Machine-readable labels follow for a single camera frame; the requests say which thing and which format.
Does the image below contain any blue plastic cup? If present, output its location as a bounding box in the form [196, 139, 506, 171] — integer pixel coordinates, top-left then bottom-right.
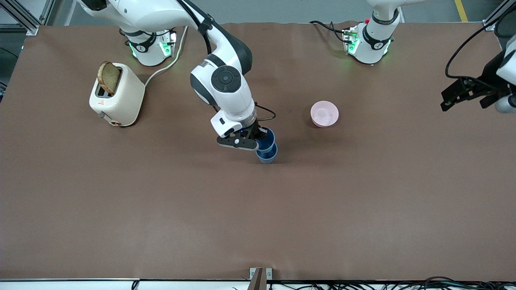
[257, 128, 276, 152]
[256, 144, 278, 165]

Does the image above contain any pink bowl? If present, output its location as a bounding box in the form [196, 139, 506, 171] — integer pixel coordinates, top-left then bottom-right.
[310, 101, 339, 128]

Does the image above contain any brown table cover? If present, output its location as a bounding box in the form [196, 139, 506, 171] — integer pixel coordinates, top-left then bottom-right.
[0, 21, 516, 282]

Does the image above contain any cream white toaster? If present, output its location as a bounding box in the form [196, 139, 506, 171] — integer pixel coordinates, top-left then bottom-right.
[89, 63, 146, 127]

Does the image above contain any brown bread slice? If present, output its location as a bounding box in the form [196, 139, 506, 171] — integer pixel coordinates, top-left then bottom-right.
[98, 61, 121, 95]

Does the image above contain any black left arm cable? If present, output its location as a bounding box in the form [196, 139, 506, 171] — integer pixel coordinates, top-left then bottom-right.
[445, 0, 516, 80]

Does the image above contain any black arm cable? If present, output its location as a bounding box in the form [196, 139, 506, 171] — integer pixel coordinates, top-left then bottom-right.
[445, 0, 516, 80]
[176, 0, 277, 122]

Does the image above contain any aluminium frame profile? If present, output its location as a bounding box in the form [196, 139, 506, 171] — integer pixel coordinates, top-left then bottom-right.
[0, 0, 56, 36]
[483, 0, 516, 31]

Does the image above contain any white toaster power cable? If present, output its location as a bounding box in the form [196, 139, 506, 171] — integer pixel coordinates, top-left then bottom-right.
[144, 26, 189, 87]

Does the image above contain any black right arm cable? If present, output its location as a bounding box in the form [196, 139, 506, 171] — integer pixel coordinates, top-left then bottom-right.
[176, 0, 277, 122]

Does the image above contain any black base cable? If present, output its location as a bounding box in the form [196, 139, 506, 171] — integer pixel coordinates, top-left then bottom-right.
[309, 20, 350, 43]

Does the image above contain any metal camera bracket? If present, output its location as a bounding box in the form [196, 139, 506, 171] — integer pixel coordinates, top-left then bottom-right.
[249, 267, 273, 290]

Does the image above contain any black cable bundle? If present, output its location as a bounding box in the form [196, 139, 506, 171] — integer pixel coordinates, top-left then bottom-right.
[232, 276, 516, 290]

